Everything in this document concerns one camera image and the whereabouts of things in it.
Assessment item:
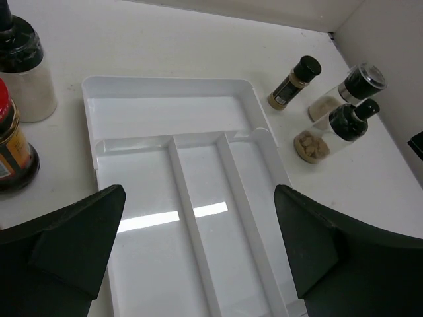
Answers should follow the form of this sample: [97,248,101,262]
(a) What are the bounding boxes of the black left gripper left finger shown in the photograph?
[1,184,126,316]

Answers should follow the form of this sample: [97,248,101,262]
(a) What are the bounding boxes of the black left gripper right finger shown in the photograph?
[274,185,422,316]

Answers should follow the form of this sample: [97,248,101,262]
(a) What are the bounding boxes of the red lid sauce jar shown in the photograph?
[1,81,40,194]

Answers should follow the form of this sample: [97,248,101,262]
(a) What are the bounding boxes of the knob-cap jar tan chunks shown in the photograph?
[293,98,380,164]

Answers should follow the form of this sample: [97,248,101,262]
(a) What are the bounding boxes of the clear-lid grinder white powder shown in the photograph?
[308,62,387,122]

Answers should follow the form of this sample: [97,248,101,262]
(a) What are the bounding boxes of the small spice jar black cap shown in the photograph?
[267,55,321,111]

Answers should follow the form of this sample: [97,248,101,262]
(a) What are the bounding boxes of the white powder bottle black cap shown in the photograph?
[1,1,57,123]

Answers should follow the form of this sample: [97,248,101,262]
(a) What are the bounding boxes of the white plastic organizer tray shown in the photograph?
[81,76,307,316]

